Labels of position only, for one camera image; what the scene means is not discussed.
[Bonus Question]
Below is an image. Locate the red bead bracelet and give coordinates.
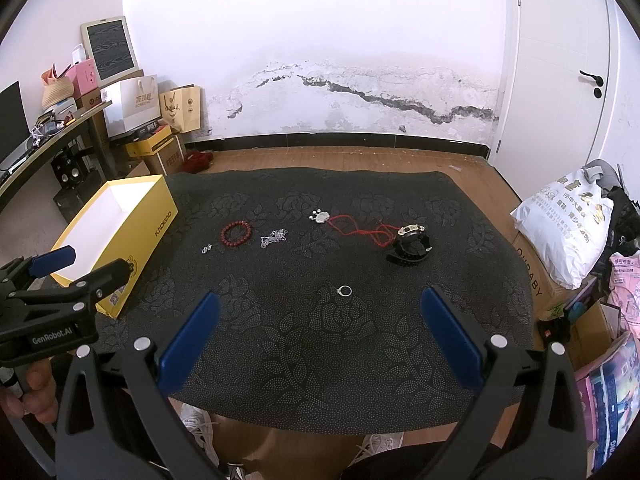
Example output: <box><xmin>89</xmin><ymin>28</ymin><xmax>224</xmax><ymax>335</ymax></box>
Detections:
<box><xmin>220</xmin><ymin>220</ymin><xmax>253</xmax><ymax>248</ymax></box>

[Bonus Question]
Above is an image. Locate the silver chain bracelet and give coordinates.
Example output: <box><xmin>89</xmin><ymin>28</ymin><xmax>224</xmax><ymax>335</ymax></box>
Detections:
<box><xmin>259</xmin><ymin>227</ymin><xmax>290</xmax><ymax>250</ymax></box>

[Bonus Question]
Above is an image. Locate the black gold wrist watch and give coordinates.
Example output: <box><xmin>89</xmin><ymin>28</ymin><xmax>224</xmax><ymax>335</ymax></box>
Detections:
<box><xmin>386</xmin><ymin>223</ymin><xmax>433</xmax><ymax>266</ymax></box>

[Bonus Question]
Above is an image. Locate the silver pendant red cord necklace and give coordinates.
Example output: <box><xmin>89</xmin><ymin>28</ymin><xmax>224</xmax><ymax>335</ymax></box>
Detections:
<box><xmin>308</xmin><ymin>208</ymin><xmax>402</xmax><ymax>250</ymax></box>

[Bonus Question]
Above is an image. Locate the person's left hand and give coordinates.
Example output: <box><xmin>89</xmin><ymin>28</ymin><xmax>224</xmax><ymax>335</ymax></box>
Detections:
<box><xmin>1</xmin><ymin>359</ymin><xmax>58</xmax><ymax>424</ymax></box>

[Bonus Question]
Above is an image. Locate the yellow open box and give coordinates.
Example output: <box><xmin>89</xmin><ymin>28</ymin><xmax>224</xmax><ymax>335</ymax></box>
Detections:
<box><xmin>52</xmin><ymin>174</ymin><xmax>178</xmax><ymax>318</ymax></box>

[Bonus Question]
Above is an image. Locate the white sneaker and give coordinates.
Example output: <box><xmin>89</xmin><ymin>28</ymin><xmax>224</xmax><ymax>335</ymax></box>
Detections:
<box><xmin>179</xmin><ymin>404</ymin><xmax>220</xmax><ymax>466</ymax></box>

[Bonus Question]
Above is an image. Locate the black speaker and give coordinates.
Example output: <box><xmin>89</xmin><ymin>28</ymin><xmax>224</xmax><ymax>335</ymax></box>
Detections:
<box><xmin>51</xmin><ymin>148</ymin><xmax>89</xmax><ymax>190</ymax></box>

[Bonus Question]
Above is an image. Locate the large cardboard box right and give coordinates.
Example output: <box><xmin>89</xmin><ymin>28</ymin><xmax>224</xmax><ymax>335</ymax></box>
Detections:
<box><xmin>513</xmin><ymin>233</ymin><xmax>591</xmax><ymax>321</ymax></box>

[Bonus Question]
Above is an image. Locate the brown cardboard box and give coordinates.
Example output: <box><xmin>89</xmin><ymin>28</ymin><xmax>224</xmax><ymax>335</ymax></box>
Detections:
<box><xmin>143</xmin><ymin>134</ymin><xmax>186</xmax><ymax>176</ymax></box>

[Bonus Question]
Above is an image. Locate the yellow flat box on stool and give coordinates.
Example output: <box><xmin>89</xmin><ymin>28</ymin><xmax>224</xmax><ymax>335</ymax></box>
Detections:
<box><xmin>125</xmin><ymin>125</ymin><xmax>172</xmax><ymax>158</ymax></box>

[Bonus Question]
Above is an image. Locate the dark desk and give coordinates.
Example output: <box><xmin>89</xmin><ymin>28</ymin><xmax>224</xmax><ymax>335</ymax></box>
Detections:
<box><xmin>0</xmin><ymin>100</ymin><xmax>113</xmax><ymax>209</ymax></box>

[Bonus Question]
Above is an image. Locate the red cloth on floor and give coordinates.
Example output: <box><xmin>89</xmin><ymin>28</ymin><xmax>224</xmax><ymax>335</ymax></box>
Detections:
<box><xmin>181</xmin><ymin>151</ymin><xmax>214</xmax><ymax>174</ymax></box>

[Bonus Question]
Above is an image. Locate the black computer monitor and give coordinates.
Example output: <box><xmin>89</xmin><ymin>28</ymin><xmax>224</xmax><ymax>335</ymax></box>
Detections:
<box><xmin>0</xmin><ymin>81</ymin><xmax>29</xmax><ymax>162</ymax></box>

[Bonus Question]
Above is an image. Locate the white paper shopping bag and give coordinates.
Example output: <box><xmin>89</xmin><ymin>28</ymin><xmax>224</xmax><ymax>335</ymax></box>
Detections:
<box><xmin>101</xmin><ymin>75</ymin><xmax>160</xmax><ymax>138</ymax></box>

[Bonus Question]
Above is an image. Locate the beige paper gift bag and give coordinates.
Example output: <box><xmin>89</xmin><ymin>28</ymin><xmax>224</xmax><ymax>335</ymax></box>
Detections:
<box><xmin>160</xmin><ymin>84</ymin><xmax>201</xmax><ymax>133</ymax></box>

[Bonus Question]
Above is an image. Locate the straw woven hat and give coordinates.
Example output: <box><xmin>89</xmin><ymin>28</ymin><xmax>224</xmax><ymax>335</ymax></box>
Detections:
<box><xmin>41</xmin><ymin>77</ymin><xmax>75</xmax><ymax>110</ymax></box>

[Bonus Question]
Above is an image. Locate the pink plastic bag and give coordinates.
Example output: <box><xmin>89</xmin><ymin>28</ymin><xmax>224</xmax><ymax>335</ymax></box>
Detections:
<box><xmin>608</xmin><ymin>252</ymin><xmax>640</xmax><ymax>338</ymax></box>

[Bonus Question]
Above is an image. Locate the pink box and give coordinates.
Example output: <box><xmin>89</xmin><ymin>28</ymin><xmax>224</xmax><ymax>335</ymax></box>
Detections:
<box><xmin>63</xmin><ymin>58</ymin><xmax>99</xmax><ymax>99</ymax></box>

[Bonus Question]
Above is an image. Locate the white printed plastic bag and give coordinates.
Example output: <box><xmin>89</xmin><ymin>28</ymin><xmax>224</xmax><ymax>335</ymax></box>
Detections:
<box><xmin>511</xmin><ymin>167</ymin><xmax>614</xmax><ymax>289</ymax></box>

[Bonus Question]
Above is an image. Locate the black patterned table mat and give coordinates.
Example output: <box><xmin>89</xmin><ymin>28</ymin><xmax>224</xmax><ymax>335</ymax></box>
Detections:
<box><xmin>98</xmin><ymin>168</ymin><xmax>533</xmax><ymax>434</ymax></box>

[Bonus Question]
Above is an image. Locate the white framed blackboard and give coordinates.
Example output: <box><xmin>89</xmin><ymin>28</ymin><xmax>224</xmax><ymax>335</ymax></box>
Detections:
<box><xmin>80</xmin><ymin>15</ymin><xmax>139</xmax><ymax>87</ymax></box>

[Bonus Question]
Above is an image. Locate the white door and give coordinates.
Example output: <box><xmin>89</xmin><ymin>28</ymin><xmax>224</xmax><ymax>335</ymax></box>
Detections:
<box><xmin>495</xmin><ymin>0</ymin><xmax>610</xmax><ymax>200</ymax></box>

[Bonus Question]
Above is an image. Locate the black door handle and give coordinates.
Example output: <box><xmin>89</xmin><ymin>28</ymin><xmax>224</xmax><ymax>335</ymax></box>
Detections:
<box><xmin>579</xmin><ymin>70</ymin><xmax>604</xmax><ymax>100</ymax></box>

